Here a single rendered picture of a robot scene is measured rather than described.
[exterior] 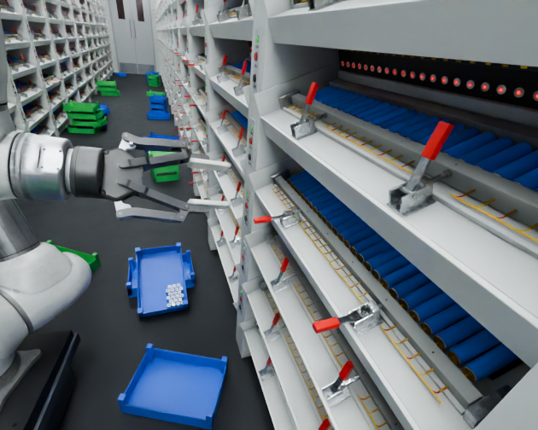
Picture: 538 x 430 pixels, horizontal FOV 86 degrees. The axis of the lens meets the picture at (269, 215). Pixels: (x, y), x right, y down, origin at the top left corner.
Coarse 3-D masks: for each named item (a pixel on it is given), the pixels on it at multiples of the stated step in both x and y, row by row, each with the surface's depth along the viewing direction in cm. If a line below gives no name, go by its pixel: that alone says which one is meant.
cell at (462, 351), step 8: (472, 336) 34; (480, 336) 34; (488, 336) 33; (464, 344) 34; (472, 344) 33; (480, 344) 33; (488, 344) 33; (496, 344) 33; (456, 352) 33; (464, 352) 33; (472, 352) 33; (480, 352) 33; (464, 360) 33
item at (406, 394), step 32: (288, 160) 74; (256, 192) 75; (320, 256) 52; (320, 288) 47; (352, 288) 45; (384, 352) 37; (384, 384) 34; (416, 384) 33; (480, 384) 32; (512, 384) 31; (416, 416) 31; (448, 416) 30; (480, 416) 28
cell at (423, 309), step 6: (438, 294) 39; (444, 294) 39; (432, 300) 38; (438, 300) 38; (444, 300) 38; (450, 300) 38; (420, 306) 38; (426, 306) 38; (432, 306) 38; (438, 306) 38; (444, 306) 38; (420, 312) 38; (426, 312) 38; (432, 312) 38; (420, 318) 38; (426, 318) 38
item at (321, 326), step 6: (360, 312) 39; (330, 318) 38; (336, 318) 38; (342, 318) 39; (348, 318) 39; (354, 318) 39; (360, 318) 39; (318, 324) 37; (324, 324) 37; (330, 324) 38; (336, 324) 38; (318, 330) 37; (324, 330) 37
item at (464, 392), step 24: (288, 192) 67; (312, 216) 58; (312, 240) 55; (336, 240) 51; (360, 264) 45; (384, 288) 41; (384, 312) 40; (408, 336) 36; (408, 360) 35; (432, 360) 33; (456, 384) 30
